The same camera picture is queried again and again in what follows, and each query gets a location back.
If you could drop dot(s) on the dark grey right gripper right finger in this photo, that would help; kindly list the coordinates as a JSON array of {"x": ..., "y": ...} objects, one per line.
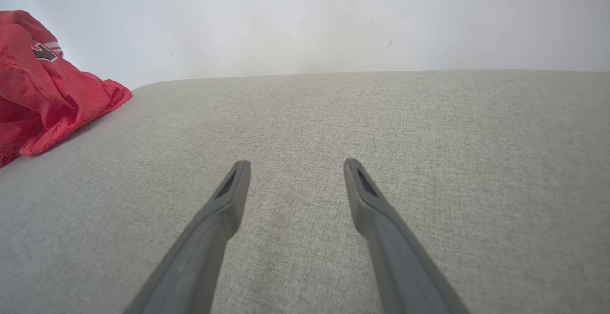
[{"x": 400, "y": 261}]

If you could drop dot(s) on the grey fabric sofa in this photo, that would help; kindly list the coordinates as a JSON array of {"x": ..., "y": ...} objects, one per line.
[{"x": 305, "y": 128}]

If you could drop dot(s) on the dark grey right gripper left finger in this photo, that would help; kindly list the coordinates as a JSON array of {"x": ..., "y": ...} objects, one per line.
[{"x": 200, "y": 252}]

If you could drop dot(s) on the red white basketball jersey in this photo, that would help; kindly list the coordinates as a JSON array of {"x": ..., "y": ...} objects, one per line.
[{"x": 43, "y": 95}]

